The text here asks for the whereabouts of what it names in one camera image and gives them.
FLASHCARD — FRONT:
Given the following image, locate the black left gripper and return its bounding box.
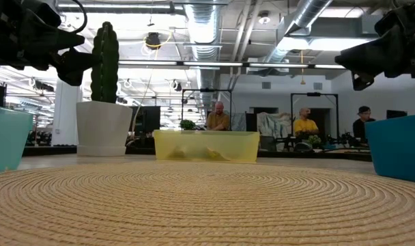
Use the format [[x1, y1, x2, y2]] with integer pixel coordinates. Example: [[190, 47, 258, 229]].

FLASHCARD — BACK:
[[0, 0, 101, 86]]

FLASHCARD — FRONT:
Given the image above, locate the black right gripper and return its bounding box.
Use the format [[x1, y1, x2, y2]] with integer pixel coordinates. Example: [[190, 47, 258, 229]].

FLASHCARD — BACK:
[[335, 0, 415, 92]]

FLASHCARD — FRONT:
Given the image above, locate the green cactus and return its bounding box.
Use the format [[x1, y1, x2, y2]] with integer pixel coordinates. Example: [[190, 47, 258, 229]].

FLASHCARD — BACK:
[[90, 20, 120, 104]]

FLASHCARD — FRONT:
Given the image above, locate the person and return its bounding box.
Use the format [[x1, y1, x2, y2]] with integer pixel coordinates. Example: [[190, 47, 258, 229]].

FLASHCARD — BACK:
[[292, 107, 320, 136], [352, 105, 377, 144], [205, 101, 231, 131]]

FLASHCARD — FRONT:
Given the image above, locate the white pillar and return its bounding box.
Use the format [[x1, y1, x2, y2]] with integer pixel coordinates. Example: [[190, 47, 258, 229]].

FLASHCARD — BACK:
[[51, 83, 83, 147]]

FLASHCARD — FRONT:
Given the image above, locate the black ceiling-hung device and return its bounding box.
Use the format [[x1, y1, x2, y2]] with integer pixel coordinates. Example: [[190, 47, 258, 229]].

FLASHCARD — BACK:
[[145, 31, 162, 51]]

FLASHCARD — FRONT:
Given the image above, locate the blue plastic bin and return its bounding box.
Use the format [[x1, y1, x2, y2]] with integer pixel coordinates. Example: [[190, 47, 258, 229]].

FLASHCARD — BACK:
[[364, 113, 415, 185]]

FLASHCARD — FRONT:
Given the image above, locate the teal translucent plastic bin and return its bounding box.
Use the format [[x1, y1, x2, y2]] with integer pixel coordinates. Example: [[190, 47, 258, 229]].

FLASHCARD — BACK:
[[0, 104, 34, 174]]

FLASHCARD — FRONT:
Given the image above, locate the pale draped cloth cover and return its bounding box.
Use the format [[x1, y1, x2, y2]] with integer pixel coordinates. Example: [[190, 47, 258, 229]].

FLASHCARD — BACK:
[[257, 111, 292, 139]]

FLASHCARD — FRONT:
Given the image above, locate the round ceiling fixture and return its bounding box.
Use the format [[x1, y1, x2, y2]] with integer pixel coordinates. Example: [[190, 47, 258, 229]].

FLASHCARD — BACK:
[[257, 11, 272, 25]]

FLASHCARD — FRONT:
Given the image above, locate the small green plant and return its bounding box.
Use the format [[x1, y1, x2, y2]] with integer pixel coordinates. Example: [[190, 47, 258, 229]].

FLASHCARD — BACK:
[[179, 119, 197, 131]]

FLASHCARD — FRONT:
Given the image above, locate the yellow translucent plastic bin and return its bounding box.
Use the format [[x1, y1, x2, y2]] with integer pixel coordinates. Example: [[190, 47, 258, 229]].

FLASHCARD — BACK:
[[153, 129, 261, 163]]

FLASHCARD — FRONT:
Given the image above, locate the round woven straw placemat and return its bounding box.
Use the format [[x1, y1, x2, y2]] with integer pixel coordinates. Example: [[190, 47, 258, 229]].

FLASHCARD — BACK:
[[0, 160, 415, 246]]

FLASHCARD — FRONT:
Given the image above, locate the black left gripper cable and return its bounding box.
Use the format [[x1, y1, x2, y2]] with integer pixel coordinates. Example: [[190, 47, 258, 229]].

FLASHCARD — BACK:
[[59, 0, 89, 35]]

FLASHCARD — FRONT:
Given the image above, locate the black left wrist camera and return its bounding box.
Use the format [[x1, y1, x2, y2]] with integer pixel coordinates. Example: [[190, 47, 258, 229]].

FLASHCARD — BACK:
[[29, 0, 63, 31]]

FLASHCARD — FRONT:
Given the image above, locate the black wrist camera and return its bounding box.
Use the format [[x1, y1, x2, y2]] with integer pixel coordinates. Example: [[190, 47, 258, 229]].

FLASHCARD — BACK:
[[373, 10, 401, 37], [29, 0, 63, 31]]

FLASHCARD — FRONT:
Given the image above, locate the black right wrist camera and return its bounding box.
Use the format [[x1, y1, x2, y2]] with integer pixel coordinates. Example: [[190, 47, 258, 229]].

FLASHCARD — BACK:
[[373, 10, 401, 37]]

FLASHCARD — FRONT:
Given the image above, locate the black background station frame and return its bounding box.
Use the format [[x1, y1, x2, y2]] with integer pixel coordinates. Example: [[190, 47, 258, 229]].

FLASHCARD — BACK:
[[181, 87, 233, 131], [290, 92, 340, 139]]

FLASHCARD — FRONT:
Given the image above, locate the yellow hanging cord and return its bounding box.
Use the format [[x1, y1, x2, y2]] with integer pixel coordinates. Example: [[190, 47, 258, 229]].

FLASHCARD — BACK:
[[299, 50, 306, 85]]

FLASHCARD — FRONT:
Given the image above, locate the silver ventilation duct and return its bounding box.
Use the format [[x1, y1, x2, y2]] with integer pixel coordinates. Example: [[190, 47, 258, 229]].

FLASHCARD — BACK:
[[263, 0, 334, 64], [184, 0, 221, 107]]

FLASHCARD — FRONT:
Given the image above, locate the black aluminium table frame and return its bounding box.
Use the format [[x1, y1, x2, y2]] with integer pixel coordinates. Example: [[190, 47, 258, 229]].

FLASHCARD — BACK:
[[22, 145, 374, 162]]

